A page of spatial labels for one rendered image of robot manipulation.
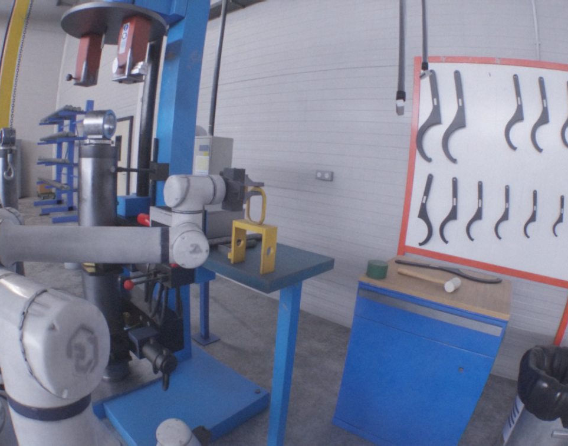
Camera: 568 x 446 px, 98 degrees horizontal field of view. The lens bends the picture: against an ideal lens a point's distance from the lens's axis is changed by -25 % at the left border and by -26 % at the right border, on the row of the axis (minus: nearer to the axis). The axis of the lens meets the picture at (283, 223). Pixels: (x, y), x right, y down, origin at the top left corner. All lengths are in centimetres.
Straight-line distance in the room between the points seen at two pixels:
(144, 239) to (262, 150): 282
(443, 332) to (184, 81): 181
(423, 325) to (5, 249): 152
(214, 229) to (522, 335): 231
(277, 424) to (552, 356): 148
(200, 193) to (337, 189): 216
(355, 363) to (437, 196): 142
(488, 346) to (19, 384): 149
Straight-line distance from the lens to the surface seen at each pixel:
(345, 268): 300
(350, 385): 185
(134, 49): 165
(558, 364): 206
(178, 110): 188
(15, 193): 295
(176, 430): 88
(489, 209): 254
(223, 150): 231
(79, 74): 195
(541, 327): 277
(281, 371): 142
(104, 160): 168
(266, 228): 106
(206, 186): 91
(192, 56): 198
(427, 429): 182
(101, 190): 169
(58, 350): 37
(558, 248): 259
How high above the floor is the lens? 143
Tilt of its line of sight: 10 degrees down
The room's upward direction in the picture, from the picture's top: 5 degrees clockwise
